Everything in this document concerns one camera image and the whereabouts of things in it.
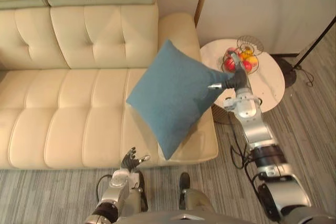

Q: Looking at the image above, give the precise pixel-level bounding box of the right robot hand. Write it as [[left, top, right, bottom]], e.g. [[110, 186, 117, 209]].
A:
[[207, 52, 250, 90]]

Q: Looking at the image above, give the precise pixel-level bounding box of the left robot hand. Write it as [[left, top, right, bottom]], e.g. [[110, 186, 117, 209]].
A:
[[120, 147, 151, 174]]

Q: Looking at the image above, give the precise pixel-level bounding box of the blue square fabric cushion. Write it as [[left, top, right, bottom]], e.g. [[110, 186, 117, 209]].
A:
[[125, 39, 235, 161]]

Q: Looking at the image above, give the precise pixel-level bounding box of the dark left robot foot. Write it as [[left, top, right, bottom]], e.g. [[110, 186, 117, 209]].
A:
[[136, 170, 150, 212]]

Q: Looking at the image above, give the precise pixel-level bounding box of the dark robot foot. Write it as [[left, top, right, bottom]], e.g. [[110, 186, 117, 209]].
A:
[[136, 170, 150, 212], [178, 172, 191, 207]]

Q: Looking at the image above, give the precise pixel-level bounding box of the round white marble side table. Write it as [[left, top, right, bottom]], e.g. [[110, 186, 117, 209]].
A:
[[199, 39, 286, 125]]

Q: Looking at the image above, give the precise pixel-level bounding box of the black floor lamp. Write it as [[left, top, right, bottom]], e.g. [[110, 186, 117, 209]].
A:
[[270, 23, 336, 89]]

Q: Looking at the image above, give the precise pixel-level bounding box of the dark right robot foot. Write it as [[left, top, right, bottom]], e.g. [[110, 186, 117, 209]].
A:
[[178, 172, 191, 207]]

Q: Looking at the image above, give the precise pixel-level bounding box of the silver robot torso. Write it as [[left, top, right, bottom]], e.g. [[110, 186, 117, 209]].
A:
[[115, 203, 266, 224]]

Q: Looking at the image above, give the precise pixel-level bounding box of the cream leather tufted sofa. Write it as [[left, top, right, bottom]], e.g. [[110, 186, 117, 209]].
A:
[[0, 0, 219, 170]]

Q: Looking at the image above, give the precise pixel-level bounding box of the wire fruit basket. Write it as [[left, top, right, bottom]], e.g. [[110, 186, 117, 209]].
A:
[[223, 35, 265, 74]]

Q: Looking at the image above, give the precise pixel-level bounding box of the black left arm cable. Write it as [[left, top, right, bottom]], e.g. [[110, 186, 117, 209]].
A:
[[96, 173, 114, 205]]

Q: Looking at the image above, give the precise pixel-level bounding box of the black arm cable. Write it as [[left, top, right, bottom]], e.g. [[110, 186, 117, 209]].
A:
[[96, 173, 114, 205], [229, 113, 260, 190]]

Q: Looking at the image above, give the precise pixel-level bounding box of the thin black lamp cord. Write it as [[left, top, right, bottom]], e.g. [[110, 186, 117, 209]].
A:
[[296, 60, 315, 87]]

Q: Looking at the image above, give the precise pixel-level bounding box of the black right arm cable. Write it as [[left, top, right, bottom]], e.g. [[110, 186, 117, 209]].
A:
[[229, 113, 260, 190]]

